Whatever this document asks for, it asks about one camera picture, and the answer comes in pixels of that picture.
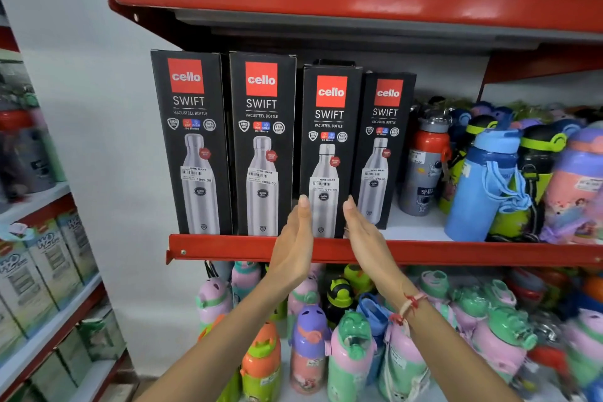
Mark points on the person's right hand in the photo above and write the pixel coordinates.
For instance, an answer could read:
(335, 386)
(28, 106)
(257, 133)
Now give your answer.
(370, 255)

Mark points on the person's left hand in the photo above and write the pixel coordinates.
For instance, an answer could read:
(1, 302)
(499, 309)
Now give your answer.
(293, 251)

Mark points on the person's left fingers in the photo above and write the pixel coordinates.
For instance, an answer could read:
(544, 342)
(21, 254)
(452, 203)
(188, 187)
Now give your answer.
(301, 220)

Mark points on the person's right fingers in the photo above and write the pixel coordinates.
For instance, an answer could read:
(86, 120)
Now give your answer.
(354, 222)

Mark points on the person's left forearm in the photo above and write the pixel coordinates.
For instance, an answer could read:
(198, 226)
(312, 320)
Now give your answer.
(221, 350)

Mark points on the person's right forearm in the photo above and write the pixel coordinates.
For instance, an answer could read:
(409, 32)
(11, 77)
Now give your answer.
(447, 354)

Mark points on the black steel bottle box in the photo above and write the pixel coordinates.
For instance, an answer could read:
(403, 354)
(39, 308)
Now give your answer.
(261, 142)
(329, 142)
(384, 152)
(191, 142)

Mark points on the red thread wristband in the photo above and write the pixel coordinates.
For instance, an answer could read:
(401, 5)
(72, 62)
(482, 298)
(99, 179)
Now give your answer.
(408, 306)

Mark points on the cluster of colourful kids bottles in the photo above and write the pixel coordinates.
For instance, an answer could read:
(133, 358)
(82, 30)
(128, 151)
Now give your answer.
(494, 171)

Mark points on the pile of pastel animal-lid bottles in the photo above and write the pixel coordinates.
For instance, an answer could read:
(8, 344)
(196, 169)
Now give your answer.
(490, 335)

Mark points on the stack of green white boxes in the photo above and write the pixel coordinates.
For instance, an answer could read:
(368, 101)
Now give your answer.
(47, 265)

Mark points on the red and white side shelving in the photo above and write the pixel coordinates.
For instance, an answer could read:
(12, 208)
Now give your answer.
(52, 321)

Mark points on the group of blurred grey bottles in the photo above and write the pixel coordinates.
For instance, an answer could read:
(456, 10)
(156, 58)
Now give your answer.
(28, 152)

